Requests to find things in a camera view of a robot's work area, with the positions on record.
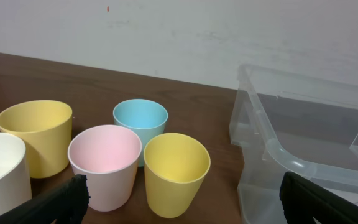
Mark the yellow cup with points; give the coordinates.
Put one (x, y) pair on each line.
(46, 127)
(175, 167)

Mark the yellow cup left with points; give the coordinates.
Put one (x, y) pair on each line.
(46, 127)

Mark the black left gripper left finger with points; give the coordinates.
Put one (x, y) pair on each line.
(67, 203)

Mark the light blue cup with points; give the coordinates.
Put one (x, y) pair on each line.
(144, 117)

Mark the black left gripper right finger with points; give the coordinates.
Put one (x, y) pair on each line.
(306, 202)

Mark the yellow cup right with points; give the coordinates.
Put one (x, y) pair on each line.
(175, 167)

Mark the clear plastic storage bin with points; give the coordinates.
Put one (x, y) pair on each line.
(288, 122)

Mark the white cup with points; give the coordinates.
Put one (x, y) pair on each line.
(15, 186)

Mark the pink cup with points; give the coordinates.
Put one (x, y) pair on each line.
(108, 155)

